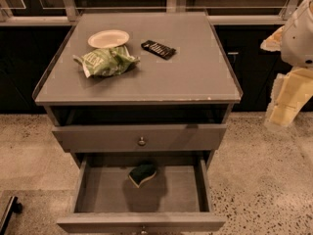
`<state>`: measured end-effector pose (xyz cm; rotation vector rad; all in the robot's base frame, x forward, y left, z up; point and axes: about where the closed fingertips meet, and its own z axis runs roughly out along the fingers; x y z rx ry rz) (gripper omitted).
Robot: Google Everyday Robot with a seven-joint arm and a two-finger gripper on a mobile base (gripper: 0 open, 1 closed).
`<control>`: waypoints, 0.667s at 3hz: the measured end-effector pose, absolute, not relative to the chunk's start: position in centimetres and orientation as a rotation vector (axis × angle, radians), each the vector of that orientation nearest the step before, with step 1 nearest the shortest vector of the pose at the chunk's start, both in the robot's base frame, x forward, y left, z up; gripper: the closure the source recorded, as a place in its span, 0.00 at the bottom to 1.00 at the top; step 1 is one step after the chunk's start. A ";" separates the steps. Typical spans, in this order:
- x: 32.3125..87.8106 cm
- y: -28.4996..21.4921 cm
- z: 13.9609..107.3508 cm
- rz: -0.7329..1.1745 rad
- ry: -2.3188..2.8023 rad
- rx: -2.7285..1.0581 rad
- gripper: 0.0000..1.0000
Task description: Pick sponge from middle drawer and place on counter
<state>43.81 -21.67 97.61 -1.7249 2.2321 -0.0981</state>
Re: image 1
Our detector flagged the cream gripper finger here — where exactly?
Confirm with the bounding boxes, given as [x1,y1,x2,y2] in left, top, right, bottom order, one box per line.
[264,67,313,128]
[260,26,284,52]

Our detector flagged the green and yellow sponge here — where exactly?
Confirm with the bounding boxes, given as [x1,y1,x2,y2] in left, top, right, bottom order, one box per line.
[128,164,157,188]

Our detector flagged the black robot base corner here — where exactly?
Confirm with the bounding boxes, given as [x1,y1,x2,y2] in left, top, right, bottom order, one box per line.
[0,196,23,235]

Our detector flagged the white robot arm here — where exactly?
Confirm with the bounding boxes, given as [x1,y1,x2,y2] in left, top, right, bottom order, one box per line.
[260,0,313,130]

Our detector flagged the grey top drawer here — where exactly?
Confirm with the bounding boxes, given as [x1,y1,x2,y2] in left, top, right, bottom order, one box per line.
[53,124,226,153]

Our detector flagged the grey wooden drawer cabinet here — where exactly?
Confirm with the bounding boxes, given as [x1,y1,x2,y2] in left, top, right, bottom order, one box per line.
[31,11,244,235]

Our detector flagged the grey open middle drawer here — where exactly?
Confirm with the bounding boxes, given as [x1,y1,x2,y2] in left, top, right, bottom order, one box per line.
[58,157,226,234]

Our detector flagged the dark back counter cabinets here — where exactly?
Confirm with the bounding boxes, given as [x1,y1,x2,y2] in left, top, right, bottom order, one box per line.
[0,25,291,114]

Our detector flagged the black snack bar wrapper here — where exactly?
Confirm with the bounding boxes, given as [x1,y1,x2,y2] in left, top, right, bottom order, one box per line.
[141,40,176,60]

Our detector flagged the round metal top knob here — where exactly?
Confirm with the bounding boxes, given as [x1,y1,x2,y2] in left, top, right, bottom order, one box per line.
[138,137,147,146]

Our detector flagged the round metal knob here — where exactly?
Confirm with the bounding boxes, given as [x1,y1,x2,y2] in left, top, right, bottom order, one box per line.
[138,137,147,146]
[140,225,148,235]

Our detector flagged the white paper plate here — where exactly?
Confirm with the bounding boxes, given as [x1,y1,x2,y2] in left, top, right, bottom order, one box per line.
[88,29,129,48]

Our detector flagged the crumpled green chip bag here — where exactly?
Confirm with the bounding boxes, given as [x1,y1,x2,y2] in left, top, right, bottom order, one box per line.
[73,45,140,78]

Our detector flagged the round metal middle knob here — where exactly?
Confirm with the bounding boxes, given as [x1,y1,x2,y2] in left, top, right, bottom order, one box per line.
[140,225,148,235]

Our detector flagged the metal railing frame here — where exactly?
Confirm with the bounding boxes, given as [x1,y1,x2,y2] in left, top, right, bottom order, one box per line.
[0,0,303,26]

